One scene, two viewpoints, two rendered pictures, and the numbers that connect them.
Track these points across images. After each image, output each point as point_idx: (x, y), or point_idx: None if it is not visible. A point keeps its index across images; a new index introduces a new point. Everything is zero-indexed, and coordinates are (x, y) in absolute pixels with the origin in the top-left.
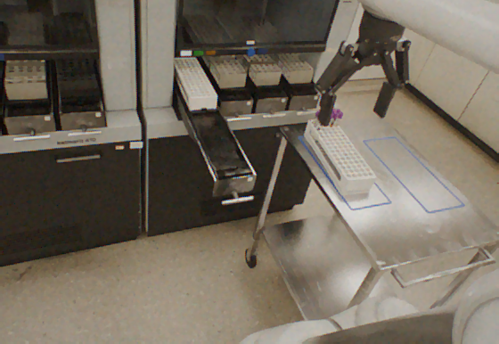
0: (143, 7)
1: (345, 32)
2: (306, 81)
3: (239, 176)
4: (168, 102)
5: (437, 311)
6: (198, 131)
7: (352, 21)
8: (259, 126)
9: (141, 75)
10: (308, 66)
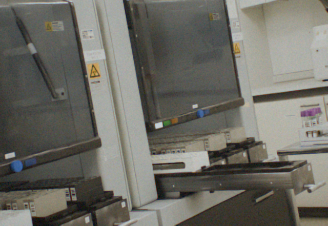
0: (118, 88)
1: (247, 85)
2: (244, 140)
3: (301, 166)
4: (155, 192)
5: None
6: (225, 170)
7: (247, 74)
8: (239, 191)
9: (125, 167)
10: (236, 127)
